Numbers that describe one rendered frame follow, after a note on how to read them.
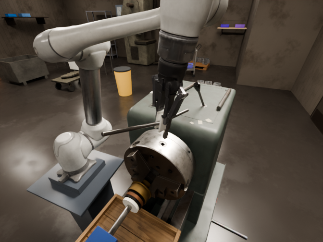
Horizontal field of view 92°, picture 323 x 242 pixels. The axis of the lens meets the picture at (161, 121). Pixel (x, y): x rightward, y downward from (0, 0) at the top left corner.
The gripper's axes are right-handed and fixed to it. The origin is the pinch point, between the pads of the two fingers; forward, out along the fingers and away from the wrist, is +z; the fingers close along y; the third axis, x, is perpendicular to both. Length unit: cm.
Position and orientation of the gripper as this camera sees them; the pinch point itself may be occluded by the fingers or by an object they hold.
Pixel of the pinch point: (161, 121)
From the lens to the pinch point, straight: 51.7
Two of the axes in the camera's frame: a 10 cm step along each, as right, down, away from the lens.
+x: 7.4, -3.2, 5.9
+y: 6.5, 5.5, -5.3
